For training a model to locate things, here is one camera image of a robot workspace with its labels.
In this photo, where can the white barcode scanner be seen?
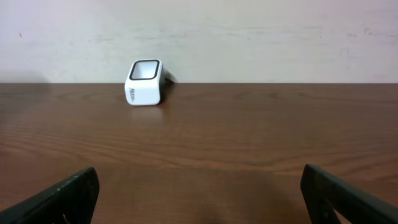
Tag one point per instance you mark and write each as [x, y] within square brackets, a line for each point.
[147, 82]

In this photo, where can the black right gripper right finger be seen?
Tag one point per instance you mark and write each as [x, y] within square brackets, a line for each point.
[325, 195]

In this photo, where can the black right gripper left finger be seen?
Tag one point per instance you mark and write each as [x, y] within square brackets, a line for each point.
[71, 200]

